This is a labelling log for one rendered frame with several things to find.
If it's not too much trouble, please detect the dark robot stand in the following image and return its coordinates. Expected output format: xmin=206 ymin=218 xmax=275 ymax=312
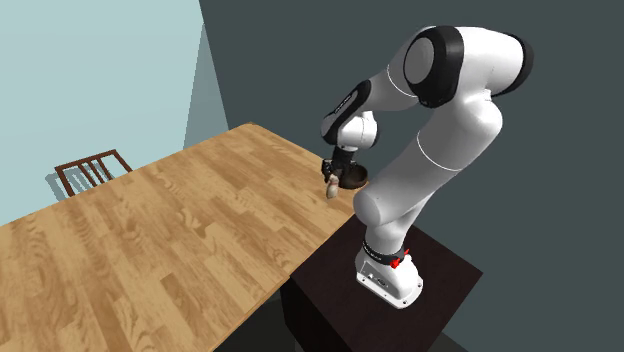
xmin=280 ymin=223 xmax=484 ymax=352

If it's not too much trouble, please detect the brown wooden chair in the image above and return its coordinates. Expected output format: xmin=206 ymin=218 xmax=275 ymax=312
xmin=54 ymin=149 xmax=134 ymax=198

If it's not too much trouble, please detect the dark brown bowl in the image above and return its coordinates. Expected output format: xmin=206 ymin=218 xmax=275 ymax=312
xmin=339 ymin=164 xmax=369 ymax=190

